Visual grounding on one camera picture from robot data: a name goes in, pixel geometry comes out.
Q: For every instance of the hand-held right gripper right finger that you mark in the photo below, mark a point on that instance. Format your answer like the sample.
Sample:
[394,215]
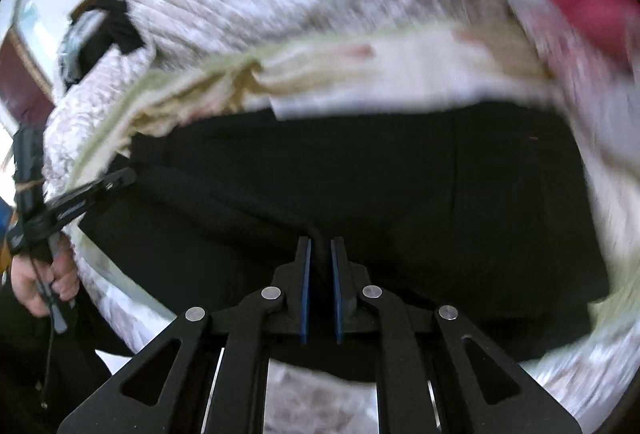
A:
[337,294]

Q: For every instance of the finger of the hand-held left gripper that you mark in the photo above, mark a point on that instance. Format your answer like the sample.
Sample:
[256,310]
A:
[95,194]

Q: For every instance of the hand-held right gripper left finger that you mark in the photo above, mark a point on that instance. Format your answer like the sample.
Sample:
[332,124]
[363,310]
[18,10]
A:
[305,294]

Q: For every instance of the black pants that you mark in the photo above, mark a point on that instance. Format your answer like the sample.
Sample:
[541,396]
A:
[400,194]

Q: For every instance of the person's left hand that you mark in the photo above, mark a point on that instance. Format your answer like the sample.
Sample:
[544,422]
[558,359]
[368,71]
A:
[30,286]

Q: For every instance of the dark red wooden board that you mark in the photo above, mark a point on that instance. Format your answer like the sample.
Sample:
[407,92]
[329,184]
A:
[20,79]

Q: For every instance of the black cloth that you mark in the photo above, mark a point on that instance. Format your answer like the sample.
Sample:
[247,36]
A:
[112,29]

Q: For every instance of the person's black clothing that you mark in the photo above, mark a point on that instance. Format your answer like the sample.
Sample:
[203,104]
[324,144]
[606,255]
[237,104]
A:
[30,364]

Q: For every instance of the floral cream fleece blanket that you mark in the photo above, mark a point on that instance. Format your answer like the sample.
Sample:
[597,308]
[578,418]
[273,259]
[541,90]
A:
[400,59]

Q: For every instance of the pink floral comforter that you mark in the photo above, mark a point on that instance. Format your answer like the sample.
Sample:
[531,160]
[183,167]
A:
[560,62]

